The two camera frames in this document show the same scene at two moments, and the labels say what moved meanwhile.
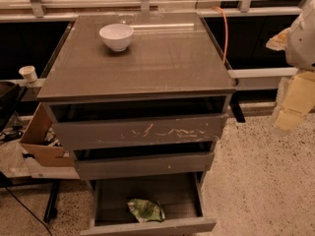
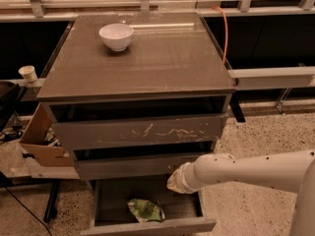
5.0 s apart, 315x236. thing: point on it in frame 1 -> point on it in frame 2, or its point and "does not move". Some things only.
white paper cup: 29,73 does not move
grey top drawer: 138,123 does not move
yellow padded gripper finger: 279,41 -> 185,180
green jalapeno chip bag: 147,209 does not move
